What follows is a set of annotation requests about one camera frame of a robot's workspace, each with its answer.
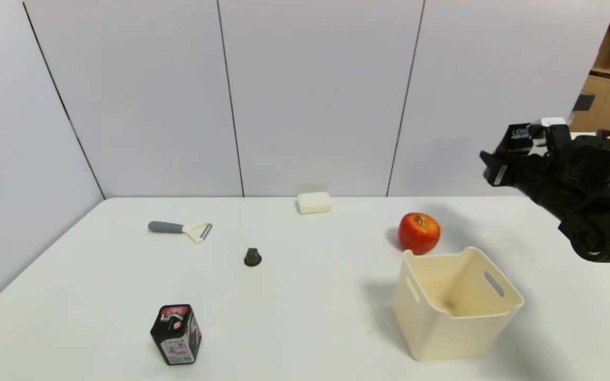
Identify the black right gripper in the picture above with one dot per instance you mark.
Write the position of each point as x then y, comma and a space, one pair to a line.
497, 171

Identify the black L'Oreal cosmetic tube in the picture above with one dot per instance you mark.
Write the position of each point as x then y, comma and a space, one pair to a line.
518, 136

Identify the cream plastic storage box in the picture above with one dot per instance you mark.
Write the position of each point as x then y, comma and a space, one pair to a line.
442, 332

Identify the red apple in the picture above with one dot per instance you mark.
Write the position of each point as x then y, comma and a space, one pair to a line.
419, 233

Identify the white soap bar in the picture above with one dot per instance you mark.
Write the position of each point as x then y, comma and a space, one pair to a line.
314, 202

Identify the small dark cone cap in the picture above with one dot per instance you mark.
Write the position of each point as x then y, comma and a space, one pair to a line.
252, 257

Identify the black tin with pink print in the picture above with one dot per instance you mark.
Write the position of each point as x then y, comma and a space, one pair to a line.
177, 339

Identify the black wall panel clamp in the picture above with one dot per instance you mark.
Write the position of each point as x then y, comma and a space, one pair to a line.
583, 100

